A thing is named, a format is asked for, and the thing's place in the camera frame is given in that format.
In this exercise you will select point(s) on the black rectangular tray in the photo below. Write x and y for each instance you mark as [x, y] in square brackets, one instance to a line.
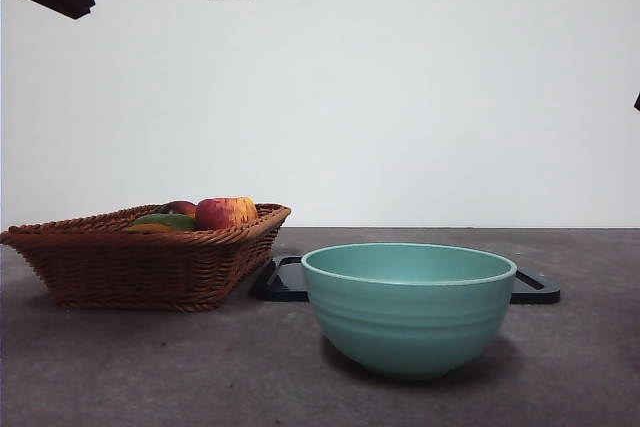
[285, 282]

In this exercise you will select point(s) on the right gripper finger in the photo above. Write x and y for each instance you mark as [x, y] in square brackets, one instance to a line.
[638, 102]

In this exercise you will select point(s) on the dark red fruit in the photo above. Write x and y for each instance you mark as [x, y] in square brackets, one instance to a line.
[180, 208]

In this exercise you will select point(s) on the brown wicker basket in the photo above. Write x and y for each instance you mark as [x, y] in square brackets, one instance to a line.
[130, 267]

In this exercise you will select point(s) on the orange brown fruit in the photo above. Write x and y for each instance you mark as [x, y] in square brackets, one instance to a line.
[150, 228]

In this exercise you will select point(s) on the teal ribbed bowl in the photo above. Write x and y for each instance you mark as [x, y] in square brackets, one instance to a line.
[410, 327]

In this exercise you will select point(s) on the red yellow apple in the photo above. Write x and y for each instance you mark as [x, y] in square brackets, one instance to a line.
[225, 212]

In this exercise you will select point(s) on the green fruit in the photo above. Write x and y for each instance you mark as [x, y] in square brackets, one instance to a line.
[165, 220]

